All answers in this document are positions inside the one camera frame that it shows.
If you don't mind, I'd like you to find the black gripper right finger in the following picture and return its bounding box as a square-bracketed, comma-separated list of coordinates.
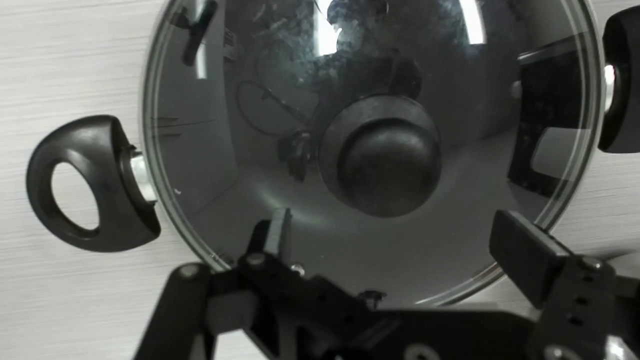
[489, 207, 640, 360]

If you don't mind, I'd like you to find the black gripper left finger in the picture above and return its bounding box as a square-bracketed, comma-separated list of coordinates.
[133, 206, 388, 360]

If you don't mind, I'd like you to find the glass pot lid black knob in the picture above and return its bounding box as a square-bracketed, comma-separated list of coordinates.
[140, 0, 607, 310]

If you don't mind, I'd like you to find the black cooking pot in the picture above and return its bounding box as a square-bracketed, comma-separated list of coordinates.
[24, 0, 640, 315]

